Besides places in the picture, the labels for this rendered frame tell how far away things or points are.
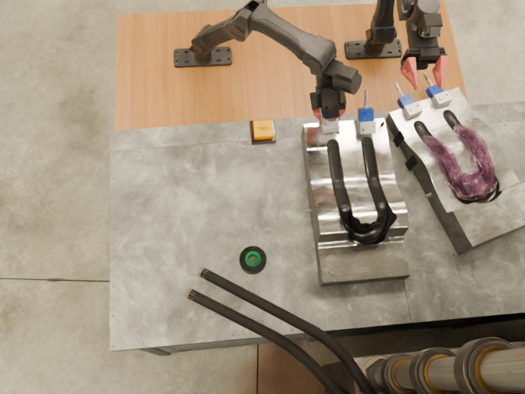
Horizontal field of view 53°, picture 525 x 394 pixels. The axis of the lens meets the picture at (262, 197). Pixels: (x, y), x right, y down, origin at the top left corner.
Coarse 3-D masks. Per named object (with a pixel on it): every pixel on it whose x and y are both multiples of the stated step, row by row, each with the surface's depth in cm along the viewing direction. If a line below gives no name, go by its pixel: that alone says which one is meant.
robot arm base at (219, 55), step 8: (184, 48) 185; (216, 48) 185; (224, 48) 185; (176, 56) 183; (184, 56) 184; (192, 56) 184; (200, 56) 179; (208, 56) 180; (216, 56) 184; (224, 56) 184; (176, 64) 182; (184, 64) 182; (192, 64) 183; (200, 64) 182; (208, 64) 183; (216, 64) 183; (224, 64) 183
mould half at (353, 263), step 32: (320, 128) 167; (352, 128) 167; (384, 128) 167; (320, 160) 163; (352, 160) 164; (384, 160) 164; (320, 192) 159; (352, 192) 159; (384, 192) 158; (320, 224) 152; (320, 256) 156; (352, 256) 156; (384, 256) 157
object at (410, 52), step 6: (408, 48) 137; (414, 48) 137; (420, 48) 137; (426, 48) 137; (432, 48) 137; (444, 48) 137; (408, 54) 137; (414, 54) 137; (402, 60) 141; (420, 60) 139; (426, 60) 140; (432, 60) 142
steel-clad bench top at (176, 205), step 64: (192, 128) 175; (512, 128) 178; (128, 192) 167; (192, 192) 168; (256, 192) 169; (128, 256) 161; (192, 256) 161; (448, 256) 163; (512, 256) 164; (128, 320) 154; (192, 320) 155; (256, 320) 155; (320, 320) 156; (384, 320) 156
